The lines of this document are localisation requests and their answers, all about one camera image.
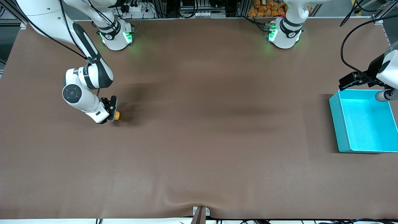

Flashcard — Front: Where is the teal plastic bin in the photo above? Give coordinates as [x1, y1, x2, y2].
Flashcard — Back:
[329, 89, 398, 153]

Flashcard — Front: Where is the white power strip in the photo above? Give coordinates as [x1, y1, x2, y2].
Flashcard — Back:
[123, 2, 156, 20]

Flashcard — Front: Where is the orange snack pile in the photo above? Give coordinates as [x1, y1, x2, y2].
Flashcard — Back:
[248, 0, 288, 18]

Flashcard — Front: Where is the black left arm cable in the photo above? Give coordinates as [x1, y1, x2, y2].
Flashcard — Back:
[340, 15, 398, 84]

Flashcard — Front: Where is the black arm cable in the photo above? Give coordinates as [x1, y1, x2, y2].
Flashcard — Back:
[340, 15, 398, 84]
[14, 0, 94, 61]

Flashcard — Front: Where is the aluminium frame rail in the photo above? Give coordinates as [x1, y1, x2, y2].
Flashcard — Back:
[372, 0, 398, 45]
[0, 0, 47, 30]

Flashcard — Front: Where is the black hanging cable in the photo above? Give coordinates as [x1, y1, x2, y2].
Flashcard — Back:
[340, 0, 378, 27]

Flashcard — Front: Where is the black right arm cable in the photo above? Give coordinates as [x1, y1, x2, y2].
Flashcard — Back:
[14, 0, 94, 61]

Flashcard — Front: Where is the metal clamp with brown post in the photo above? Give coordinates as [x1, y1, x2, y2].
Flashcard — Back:
[190, 206, 211, 224]

